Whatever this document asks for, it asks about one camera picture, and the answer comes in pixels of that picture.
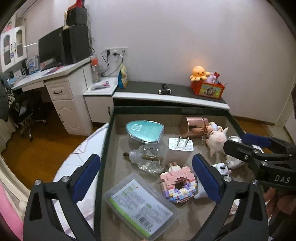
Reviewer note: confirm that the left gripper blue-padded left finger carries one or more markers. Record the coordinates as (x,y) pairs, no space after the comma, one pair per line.
(41,221)

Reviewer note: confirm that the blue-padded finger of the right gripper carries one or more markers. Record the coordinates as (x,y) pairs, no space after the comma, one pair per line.
(261,140)
(249,155)

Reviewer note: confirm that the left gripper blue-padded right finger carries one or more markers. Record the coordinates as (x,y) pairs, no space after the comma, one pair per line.
(239,212)

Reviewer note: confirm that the white astronaut figurine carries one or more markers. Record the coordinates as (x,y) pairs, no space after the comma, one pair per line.
(226,168)

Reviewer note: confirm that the small white plug charger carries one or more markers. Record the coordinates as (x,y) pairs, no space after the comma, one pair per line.
(179,150)

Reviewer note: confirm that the rose gold metal canister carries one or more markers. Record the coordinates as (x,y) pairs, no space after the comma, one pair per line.
(193,126)

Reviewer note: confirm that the pink block donut toy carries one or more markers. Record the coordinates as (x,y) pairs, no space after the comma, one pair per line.
(178,183)

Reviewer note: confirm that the clear box green label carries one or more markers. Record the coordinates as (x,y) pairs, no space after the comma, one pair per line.
(141,208)

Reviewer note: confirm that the clear glass bottle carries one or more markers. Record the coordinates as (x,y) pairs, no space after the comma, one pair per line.
(148,157)

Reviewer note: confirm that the clear teal-lid container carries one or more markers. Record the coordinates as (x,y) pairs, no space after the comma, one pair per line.
(141,132)

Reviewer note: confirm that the large white power adapter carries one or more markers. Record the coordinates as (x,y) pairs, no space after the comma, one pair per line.
(203,189)

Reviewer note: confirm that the person's right hand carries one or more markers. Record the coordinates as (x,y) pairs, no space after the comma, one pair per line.
(285,204)

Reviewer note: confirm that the pink purple plush toy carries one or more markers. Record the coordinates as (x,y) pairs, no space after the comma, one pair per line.
(211,79)

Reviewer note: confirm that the red toy storage box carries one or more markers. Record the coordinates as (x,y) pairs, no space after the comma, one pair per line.
(204,89)

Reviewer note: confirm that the striped white quilted tablecloth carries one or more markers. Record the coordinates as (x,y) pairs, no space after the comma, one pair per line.
(83,165)

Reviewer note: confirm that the orange octopus plush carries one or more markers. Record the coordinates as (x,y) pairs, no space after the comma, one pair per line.
(199,73)

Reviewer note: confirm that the black dumbbell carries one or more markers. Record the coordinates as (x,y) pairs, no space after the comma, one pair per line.
(164,90)

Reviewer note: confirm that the black office chair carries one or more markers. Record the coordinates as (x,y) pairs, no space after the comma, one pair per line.
(27,110)

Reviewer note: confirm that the black white low cabinet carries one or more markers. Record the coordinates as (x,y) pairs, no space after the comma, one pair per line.
(180,94)

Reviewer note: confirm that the dark patterned jacket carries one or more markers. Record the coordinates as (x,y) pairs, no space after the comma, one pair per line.
(7,97)

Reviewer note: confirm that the white small side cabinet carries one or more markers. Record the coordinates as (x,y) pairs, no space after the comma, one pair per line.
(99,99)

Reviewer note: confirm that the white computer desk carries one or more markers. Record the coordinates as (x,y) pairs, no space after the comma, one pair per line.
(65,87)

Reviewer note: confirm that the blue yellow snack bag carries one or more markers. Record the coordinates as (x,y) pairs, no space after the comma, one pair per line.
(122,77)

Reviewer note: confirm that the orange-cap water bottle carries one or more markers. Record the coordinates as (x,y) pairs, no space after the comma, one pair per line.
(96,69)

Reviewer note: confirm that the black computer monitor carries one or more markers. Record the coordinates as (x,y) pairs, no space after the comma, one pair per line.
(50,48)

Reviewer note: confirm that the white glass-door hutch cabinet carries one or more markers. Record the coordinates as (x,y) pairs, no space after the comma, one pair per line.
(13,48)

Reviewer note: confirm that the black computer tower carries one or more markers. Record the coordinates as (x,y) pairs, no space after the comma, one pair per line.
(74,44)

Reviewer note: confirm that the small black speaker box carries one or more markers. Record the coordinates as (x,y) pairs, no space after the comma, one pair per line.
(76,16)

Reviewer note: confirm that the white bed frame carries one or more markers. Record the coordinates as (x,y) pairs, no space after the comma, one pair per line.
(16,192)

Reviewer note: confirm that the white wall power outlet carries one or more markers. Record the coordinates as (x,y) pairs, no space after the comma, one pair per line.
(116,52)

